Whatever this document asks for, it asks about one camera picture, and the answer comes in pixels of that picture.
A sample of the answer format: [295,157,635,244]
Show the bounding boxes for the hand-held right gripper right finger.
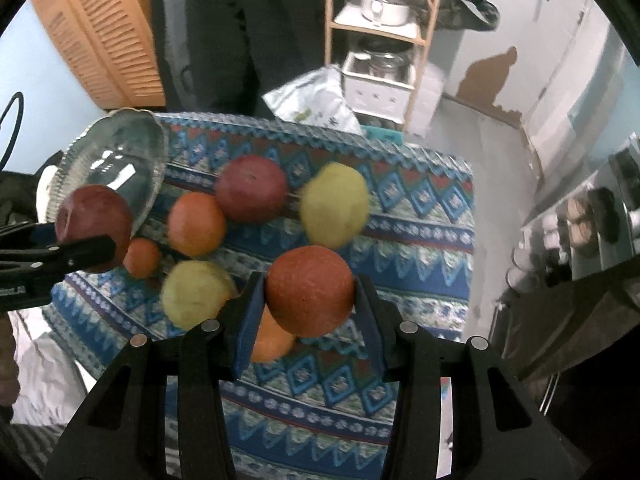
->
[352,275,571,480]

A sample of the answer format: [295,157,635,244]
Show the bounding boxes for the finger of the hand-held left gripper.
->
[0,222,57,250]
[0,234,119,283]

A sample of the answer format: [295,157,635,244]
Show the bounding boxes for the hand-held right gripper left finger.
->
[42,271,266,480]

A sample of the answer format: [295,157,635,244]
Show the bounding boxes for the red apple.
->
[214,154,290,225]
[55,184,134,274]

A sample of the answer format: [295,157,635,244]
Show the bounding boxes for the small tangerine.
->
[122,237,162,281]

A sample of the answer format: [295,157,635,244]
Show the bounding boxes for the yellow pear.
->
[161,260,238,332]
[300,161,371,249]

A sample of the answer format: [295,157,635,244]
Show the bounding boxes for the large orange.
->
[265,245,356,338]

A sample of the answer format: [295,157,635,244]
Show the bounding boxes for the clear glass bowl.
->
[44,109,170,241]

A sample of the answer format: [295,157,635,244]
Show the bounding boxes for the medium orange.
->
[167,192,227,258]

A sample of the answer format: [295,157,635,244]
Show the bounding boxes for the person's left forearm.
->
[0,316,20,407]

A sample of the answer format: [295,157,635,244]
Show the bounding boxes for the black bag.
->
[0,170,47,228]

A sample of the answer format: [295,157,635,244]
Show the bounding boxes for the white rounded object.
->
[37,165,62,223]

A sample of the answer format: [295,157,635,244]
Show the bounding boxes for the grey bed sheet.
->
[0,307,103,428]

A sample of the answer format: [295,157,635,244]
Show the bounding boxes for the blue patterned tablecloth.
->
[42,110,476,480]

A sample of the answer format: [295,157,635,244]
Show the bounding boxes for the teal box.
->
[361,126,404,146]

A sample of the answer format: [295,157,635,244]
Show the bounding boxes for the steel counter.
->
[492,132,640,411]

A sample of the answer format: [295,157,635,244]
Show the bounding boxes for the brown-lidded jar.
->
[565,197,593,222]
[569,220,597,245]

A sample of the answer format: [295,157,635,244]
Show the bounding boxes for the printed plastic bag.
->
[261,66,363,136]

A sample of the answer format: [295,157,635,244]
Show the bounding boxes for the white storage box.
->
[341,50,417,123]

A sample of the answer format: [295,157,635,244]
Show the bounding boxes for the steel pot in box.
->
[356,39,412,81]

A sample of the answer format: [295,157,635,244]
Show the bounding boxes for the wooden shelf rack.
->
[324,0,448,136]

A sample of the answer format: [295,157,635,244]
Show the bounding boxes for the steel cooking pot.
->
[359,0,415,27]

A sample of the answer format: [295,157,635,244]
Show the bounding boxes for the black cable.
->
[0,91,26,173]

